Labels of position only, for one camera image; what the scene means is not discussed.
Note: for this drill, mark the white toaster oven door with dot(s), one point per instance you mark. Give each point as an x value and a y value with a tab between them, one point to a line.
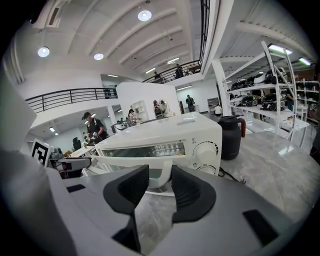
117	163

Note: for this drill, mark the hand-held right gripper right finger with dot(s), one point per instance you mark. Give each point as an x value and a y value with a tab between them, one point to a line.
192	197

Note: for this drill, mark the ceiling air vent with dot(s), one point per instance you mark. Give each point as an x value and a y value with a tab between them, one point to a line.
54	16

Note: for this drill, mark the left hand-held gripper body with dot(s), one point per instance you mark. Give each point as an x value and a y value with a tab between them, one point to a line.
40	152

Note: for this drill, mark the white bookshelf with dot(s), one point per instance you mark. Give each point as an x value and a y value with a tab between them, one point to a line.
140	110

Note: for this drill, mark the row of black white helmets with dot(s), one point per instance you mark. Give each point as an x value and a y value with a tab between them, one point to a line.
257	80

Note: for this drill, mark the dark storage shelves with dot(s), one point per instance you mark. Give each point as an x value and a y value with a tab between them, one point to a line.
306	95

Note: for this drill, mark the round ceiling lamp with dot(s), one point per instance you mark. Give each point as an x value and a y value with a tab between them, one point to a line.
144	15
43	52
98	56

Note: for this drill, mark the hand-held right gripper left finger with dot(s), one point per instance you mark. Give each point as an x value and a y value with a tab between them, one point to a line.
130	190

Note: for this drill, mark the white toaster oven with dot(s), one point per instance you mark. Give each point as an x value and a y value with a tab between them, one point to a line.
162	130

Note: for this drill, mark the white work table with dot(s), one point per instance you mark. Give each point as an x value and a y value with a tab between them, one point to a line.
81	150

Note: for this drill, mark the white metal shelf rack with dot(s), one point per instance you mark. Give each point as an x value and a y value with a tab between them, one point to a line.
272	113

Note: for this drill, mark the black balcony railing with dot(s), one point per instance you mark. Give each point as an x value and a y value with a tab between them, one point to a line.
170	72
70	96

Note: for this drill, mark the long strip lamp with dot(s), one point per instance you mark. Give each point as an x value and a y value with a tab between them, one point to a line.
278	48
305	61

